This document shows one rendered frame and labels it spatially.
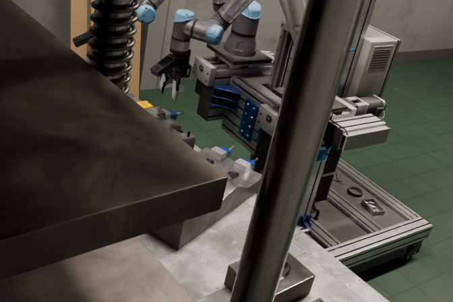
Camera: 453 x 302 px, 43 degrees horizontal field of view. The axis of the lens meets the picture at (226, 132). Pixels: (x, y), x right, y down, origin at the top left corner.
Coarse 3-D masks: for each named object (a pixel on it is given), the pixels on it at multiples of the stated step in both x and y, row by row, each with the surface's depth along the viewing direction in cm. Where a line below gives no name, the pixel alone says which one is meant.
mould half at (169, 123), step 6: (150, 108) 230; (156, 108) 231; (162, 120) 223; (168, 120) 224; (174, 120) 225; (168, 126) 220; (174, 132) 216; (186, 132) 218; (186, 138) 214; (192, 138) 216; (192, 144) 217
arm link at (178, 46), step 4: (172, 40) 224; (176, 40) 222; (172, 44) 224; (176, 44) 223; (180, 44) 223; (184, 44) 223; (188, 44) 225; (172, 48) 224; (176, 48) 223; (180, 48) 223; (184, 48) 224; (188, 48) 226
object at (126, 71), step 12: (96, 0) 94; (108, 12) 90; (120, 12) 90; (132, 12) 95; (108, 24) 91; (120, 24) 91; (132, 24) 96; (96, 36) 93; (108, 36) 92; (120, 36) 92; (132, 36) 97; (96, 48) 93; (108, 48) 93; (120, 48) 93; (96, 60) 94; (108, 60) 94; (120, 60) 94; (108, 72) 95; (120, 72) 96; (120, 84) 97
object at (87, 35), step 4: (88, 32) 236; (76, 36) 236; (80, 36) 236; (84, 36) 235; (88, 36) 234; (92, 36) 235; (76, 40) 234; (80, 40) 234; (84, 40) 235; (76, 44) 234; (80, 44) 235
